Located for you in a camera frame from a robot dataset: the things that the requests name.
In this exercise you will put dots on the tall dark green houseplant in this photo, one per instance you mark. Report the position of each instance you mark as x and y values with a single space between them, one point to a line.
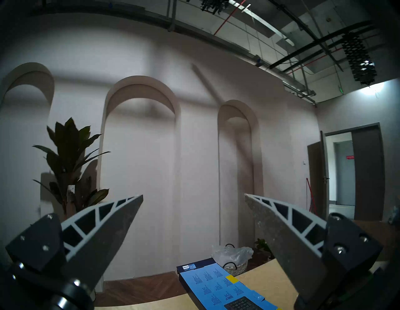
67 150

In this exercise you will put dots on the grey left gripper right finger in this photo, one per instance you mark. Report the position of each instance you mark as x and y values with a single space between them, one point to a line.
287 243

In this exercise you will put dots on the black ceiling light rig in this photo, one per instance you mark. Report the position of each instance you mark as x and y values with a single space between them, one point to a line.
214 5
359 59

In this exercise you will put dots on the blue cardboard keyboard box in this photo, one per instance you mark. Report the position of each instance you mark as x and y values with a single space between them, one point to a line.
212 287

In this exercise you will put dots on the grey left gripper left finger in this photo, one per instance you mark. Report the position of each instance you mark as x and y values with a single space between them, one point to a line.
93 237

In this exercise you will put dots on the clear plastic bag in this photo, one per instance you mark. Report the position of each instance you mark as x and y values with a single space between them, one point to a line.
231 254

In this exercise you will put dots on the small green potted plant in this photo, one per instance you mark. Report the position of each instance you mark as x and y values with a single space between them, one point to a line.
262 245

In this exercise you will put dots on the dark brown door leaf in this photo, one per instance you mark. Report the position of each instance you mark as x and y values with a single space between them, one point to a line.
317 175
368 172

